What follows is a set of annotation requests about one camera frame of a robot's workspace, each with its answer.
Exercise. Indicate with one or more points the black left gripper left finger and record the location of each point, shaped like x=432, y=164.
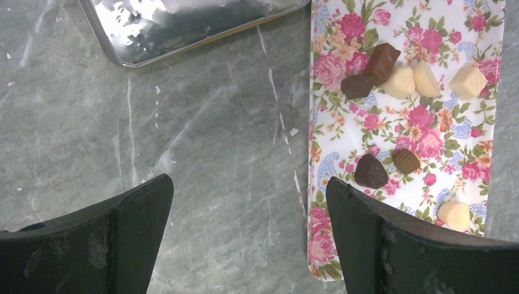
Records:
x=108, y=247

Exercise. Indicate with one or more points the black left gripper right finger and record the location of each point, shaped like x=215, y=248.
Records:
x=384, y=250

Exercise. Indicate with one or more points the dark chocolate lower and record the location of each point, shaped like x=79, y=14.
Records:
x=370, y=172

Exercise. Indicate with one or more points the white heart chocolate bottom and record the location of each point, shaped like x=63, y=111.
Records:
x=456, y=215

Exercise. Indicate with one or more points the small brown chocolate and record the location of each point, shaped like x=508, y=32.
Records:
x=406, y=161

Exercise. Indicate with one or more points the dark heart chocolate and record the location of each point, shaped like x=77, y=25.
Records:
x=357, y=86

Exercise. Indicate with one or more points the white round chocolate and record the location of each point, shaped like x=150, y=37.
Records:
x=400, y=84

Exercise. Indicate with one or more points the white tilted chocolate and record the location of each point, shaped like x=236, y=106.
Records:
x=425, y=81

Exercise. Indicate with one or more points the white cube chocolate right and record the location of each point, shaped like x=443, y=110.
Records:
x=468, y=83

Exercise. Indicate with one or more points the dark rectangular chocolate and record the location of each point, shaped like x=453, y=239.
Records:
x=381, y=63

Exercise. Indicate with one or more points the floral rectangular tray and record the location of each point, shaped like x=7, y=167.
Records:
x=452, y=138

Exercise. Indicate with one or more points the silver tin lid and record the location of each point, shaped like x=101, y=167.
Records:
x=134, y=33

